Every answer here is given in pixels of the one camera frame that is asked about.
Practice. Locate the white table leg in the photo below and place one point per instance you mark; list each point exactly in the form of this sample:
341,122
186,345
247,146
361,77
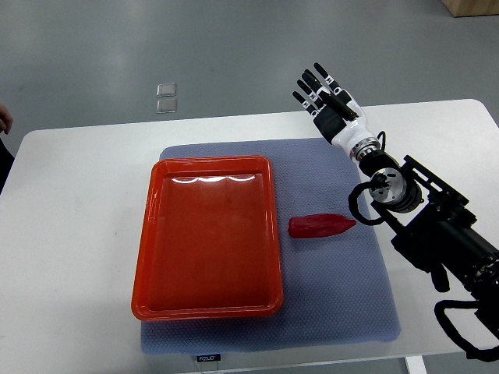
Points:
415,365

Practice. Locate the red pepper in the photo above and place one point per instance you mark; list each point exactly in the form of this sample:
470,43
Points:
320,225

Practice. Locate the person at left edge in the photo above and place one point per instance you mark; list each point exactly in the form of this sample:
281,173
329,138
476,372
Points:
7,159

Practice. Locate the metal floor plate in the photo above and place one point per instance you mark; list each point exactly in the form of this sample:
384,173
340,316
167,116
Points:
165,106
166,90

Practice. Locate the upper metal floor plate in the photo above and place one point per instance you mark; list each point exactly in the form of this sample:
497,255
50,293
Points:
166,90

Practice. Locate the cardboard box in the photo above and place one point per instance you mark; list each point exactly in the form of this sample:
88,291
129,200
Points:
465,8

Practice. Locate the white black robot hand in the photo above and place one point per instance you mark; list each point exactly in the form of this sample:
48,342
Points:
339,118

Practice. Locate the blue-grey mesh mat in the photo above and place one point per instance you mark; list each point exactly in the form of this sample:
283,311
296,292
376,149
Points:
336,289

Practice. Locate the red plastic tray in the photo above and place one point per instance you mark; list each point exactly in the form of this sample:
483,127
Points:
209,247

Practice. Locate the lower metal floor plate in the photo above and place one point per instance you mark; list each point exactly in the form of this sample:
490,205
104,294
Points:
165,106

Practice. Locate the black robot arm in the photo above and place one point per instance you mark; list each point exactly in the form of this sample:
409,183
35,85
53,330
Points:
433,228

